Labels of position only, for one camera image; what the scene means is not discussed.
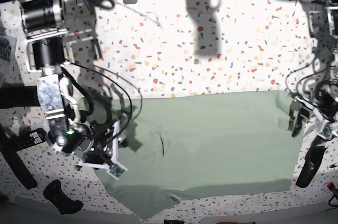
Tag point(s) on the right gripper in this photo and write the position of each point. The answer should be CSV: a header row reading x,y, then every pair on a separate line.
x,y
100,149

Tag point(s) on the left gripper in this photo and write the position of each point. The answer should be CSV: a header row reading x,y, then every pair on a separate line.
x,y
306,110

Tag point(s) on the light green T-shirt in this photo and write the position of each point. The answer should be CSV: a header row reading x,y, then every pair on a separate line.
x,y
203,146

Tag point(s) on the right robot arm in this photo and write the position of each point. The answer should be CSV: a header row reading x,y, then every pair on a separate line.
x,y
44,26

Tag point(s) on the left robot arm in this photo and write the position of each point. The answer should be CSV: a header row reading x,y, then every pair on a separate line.
x,y
322,100

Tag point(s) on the black remote control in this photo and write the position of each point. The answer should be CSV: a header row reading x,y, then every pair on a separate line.
x,y
29,139

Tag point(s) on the black cylindrical sleeve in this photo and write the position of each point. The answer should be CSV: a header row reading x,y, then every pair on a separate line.
x,y
19,96

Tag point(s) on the long black bar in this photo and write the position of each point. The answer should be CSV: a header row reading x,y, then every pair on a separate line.
x,y
15,163

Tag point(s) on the black curved handle right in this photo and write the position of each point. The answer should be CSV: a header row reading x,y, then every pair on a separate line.
x,y
313,160

